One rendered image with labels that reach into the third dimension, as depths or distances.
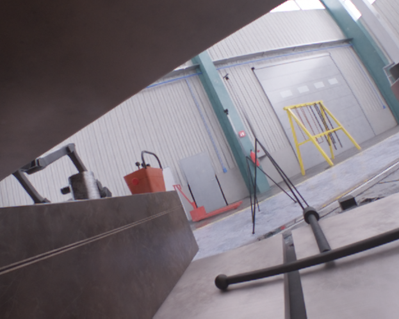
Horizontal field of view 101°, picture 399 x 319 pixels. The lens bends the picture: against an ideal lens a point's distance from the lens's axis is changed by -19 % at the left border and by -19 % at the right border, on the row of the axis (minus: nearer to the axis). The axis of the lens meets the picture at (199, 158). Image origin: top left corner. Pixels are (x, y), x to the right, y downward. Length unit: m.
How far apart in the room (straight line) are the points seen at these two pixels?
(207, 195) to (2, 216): 7.01
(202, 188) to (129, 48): 7.01
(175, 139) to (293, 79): 6.29
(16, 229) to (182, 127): 7.55
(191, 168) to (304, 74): 7.29
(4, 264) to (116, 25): 0.40
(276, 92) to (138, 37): 9.42
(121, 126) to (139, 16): 7.85
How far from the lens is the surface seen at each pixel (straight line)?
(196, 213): 5.58
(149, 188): 0.93
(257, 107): 8.93
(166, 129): 7.80
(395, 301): 0.46
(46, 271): 0.46
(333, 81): 12.21
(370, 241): 0.59
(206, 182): 7.31
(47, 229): 0.47
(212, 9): 0.36
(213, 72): 7.90
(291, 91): 10.16
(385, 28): 3.23
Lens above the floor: 0.59
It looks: 11 degrees up
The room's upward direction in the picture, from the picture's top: 21 degrees counter-clockwise
